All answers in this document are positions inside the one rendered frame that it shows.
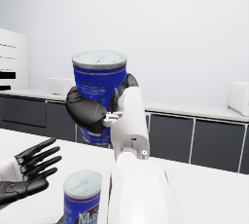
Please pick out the white tall cabinet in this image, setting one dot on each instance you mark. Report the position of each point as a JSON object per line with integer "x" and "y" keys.
{"x": 11, "y": 59}

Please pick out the dark grey kitchen counter cabinets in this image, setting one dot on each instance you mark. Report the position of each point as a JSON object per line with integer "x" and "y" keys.
{"x": 181, "y": 137}

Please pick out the blue can with silver lid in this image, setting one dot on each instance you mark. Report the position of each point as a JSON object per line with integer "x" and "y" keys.
{"x": 81, "y": 198}
{"x": 99, "y": 85}

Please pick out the white box appliance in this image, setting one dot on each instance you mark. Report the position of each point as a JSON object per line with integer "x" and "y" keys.
{"x": 239, "y": 98}

